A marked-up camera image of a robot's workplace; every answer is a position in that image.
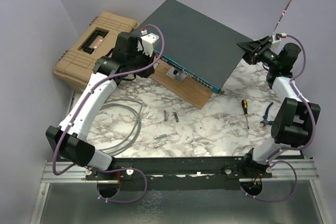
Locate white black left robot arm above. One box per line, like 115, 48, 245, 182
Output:
46, 30, 163, 179

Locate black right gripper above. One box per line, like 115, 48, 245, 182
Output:
236, 36, 280, 69

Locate grey coiled network cable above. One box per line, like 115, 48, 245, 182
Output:
99, 98, 148, 156

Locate dark blue network switch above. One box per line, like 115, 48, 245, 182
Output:
134, 0, 251, 93

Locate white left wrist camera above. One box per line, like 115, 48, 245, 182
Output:
139, 29, 160, 57

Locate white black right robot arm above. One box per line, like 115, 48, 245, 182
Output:
238, 34, 321, 177

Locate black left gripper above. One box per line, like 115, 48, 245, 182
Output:
128, 47, 155, 78

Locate blue handled pliers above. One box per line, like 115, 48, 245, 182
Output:
260, 102, 274, 127

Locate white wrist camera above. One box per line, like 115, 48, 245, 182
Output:
139, 29, 160, 57
271, 33, 287, 44

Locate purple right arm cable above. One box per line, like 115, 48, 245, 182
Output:
245, 34, 317, 202

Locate tan plastic tool case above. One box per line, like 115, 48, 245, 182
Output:
54, 12, 140, 93

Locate wooden base board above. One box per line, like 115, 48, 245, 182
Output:
150, 61, 213, 109

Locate yellow black screwdriver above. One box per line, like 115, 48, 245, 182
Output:
241, 99, 249, 129

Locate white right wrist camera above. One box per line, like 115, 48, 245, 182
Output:
271, 33, 287, 44

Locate metal switch stand bracket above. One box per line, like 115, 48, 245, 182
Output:
166, 68, 186, 82

